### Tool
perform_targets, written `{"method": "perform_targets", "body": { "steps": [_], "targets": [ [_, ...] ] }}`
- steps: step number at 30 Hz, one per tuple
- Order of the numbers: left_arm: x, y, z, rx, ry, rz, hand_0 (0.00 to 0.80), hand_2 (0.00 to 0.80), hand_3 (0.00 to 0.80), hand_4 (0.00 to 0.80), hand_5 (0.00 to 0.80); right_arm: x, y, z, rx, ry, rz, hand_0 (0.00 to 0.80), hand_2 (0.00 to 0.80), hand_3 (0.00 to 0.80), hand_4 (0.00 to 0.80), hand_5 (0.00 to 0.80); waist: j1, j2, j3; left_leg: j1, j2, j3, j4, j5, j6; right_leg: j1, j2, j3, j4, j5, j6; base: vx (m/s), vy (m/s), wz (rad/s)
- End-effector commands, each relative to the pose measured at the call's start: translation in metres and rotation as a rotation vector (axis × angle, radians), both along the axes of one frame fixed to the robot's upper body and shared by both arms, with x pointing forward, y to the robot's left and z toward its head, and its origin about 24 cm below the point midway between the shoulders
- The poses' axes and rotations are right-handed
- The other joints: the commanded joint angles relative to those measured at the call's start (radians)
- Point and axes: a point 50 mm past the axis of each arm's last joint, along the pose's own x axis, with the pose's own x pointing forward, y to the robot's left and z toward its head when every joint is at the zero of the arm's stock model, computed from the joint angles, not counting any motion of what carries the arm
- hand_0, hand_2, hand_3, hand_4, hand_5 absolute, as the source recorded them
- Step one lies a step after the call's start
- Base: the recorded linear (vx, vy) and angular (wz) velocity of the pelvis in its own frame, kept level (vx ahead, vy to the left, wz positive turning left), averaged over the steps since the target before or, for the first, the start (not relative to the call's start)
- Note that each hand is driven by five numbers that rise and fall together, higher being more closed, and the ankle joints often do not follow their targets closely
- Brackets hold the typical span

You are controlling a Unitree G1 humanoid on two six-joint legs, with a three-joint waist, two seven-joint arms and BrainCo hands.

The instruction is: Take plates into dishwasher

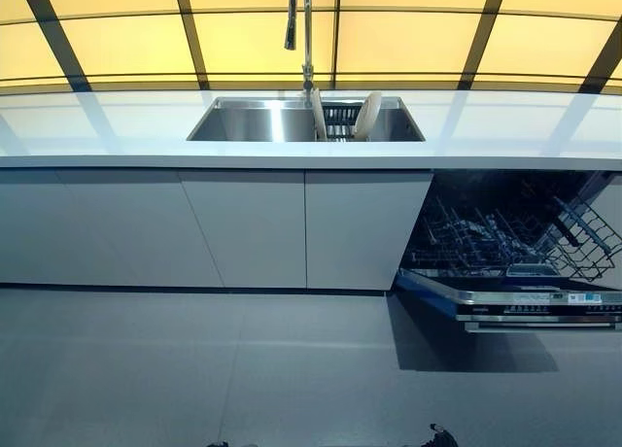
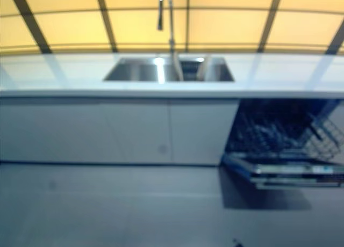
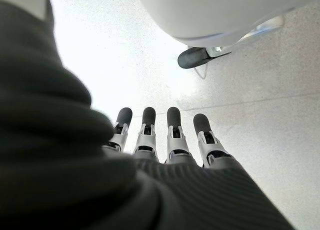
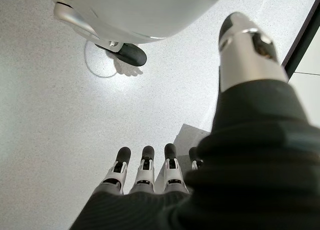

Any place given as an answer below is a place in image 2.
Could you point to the chrome pull-down kitchen faucet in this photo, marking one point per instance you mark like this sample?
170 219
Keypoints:
171 21

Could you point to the black sink drying rack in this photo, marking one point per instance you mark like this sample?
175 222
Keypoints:
189 69

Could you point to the yellow window with dark frame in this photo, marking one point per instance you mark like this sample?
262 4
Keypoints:
228 24

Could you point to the beige round ceramic plate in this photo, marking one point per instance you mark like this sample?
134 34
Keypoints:
204 68
179 69

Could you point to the stainless steel kitchen sink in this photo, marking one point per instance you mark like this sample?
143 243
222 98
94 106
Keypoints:
134 72

